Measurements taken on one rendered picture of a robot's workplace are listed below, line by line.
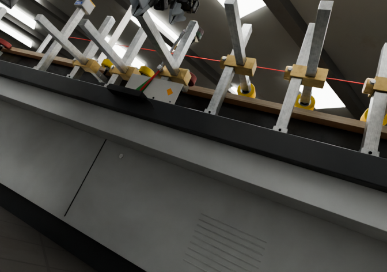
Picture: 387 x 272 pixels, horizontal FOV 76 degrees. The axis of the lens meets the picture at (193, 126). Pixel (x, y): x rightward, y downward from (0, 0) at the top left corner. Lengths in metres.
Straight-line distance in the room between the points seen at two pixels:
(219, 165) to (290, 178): 0.22
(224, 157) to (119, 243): 0.59
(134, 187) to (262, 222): 0.56
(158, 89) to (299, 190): 0.64
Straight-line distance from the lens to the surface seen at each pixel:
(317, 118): 1.08
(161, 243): 1.09
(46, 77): 1.45
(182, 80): 1.02
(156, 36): 0.89
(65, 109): 1.30
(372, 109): 0.93
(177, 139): 0.92
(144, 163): 1.18
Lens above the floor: 0.38
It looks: 17 degrees up
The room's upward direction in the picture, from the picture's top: 24 degrees clockwise
